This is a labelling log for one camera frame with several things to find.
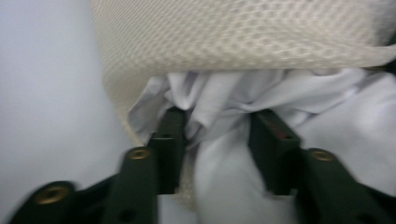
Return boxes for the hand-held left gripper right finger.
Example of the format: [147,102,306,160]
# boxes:
[247,108,303,198]

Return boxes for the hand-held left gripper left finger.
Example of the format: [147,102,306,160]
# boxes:
[148,105,189,196]

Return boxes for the white shirt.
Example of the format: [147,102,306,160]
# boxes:
[127,67,396,224]

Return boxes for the cream mesh laundry bag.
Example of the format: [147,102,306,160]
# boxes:
[90,0,396,213]

